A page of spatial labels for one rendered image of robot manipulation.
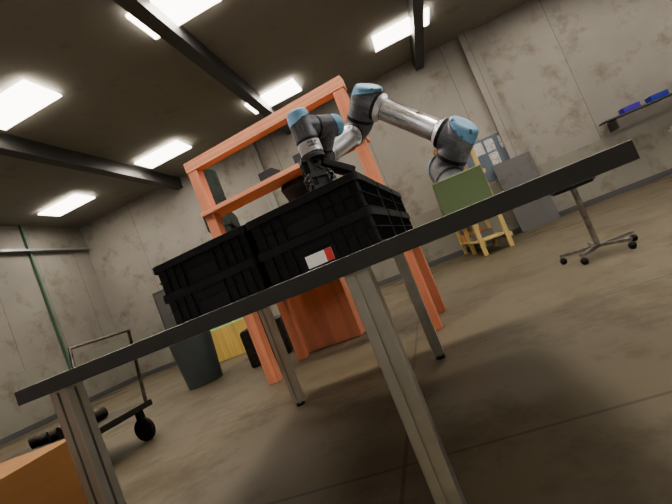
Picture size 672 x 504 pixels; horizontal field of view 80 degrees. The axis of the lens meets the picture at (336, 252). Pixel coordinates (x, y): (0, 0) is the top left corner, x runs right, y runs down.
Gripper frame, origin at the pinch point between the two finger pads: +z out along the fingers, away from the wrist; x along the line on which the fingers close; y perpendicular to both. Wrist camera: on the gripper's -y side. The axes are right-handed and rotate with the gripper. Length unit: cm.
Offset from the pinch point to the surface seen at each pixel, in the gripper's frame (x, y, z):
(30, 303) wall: -1059, 413, -197
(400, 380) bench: 29, 15, 46
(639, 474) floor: 44, -24, 85
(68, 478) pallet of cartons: -100, 125, 57
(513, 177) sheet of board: -602, -690, -40
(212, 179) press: -405, -20, -157
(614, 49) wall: -458, -956, -219
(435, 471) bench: 29, 15, 68
